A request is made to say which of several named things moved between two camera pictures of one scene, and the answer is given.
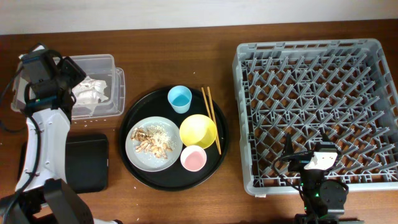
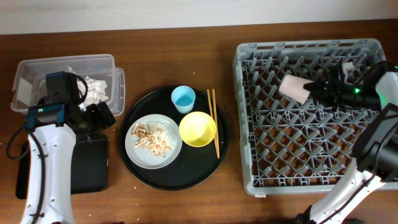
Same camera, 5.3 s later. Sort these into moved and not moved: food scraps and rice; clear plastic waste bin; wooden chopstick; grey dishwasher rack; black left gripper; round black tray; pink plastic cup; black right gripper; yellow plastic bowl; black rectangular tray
Moved: black left gripper; wooden chopstick; black right gripper; pink plastic cup
Not moved: round black tray; yellow plastic bowl; clear plastic waste bin; food scraps and rice; black rectangular tray; grey dishwasher rack
